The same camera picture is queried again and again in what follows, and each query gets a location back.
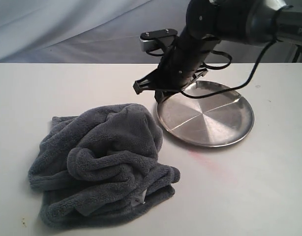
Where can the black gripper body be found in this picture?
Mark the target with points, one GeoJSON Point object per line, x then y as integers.
{"type": "Point", "coordinates": [177, 68]}

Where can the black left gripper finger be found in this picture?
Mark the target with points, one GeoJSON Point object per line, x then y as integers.
{"type": "Point", "coordinates": [149, 82]}

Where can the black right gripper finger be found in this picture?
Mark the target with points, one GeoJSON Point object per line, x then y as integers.
{"type": "Point", "coordinates": [161, 96]}

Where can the grey fleece towel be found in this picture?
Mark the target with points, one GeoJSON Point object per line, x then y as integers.
{"type": "Point", "coordinates": [101, 168]}

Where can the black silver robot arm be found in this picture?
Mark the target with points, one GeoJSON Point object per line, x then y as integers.
{"type": "Point", "coordinates": [208, 22]}

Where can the round stainless steel plate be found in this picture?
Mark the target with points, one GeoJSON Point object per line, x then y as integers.
{"type": "Point", "coordinates": [216, 121]}

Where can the black tripod leg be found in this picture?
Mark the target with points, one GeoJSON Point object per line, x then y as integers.
{"type": "Point", "coordinates": [297, 57]}

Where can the grey backdrop cloth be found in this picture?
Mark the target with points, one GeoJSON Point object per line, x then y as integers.
{"type": "Point", "coordinates": [89, 31]}

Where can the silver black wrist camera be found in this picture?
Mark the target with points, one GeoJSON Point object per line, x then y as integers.
{"type": "Point", "coordinates": [154, 40]}

